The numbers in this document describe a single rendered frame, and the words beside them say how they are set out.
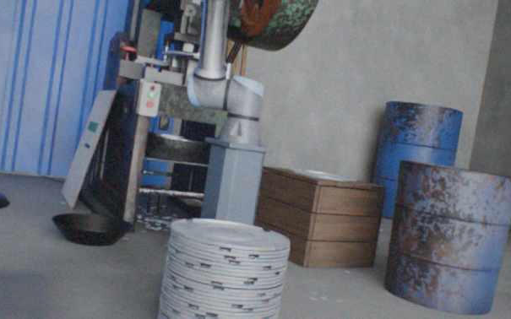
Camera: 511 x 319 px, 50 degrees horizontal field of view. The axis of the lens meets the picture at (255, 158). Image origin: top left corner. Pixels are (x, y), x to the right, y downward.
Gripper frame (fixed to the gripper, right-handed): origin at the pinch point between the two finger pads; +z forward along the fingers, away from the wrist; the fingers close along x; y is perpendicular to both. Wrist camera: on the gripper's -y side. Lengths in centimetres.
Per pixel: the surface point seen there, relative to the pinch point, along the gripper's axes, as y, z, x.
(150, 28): -11, 15, 46
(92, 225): -40, 74, -38
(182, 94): -6.0, 26.6, -4.3
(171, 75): -9.2, 23.2, 7.4
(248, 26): 36, 1, 38
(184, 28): -3.6, 5.0, 22.6
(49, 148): -35, 121, 101
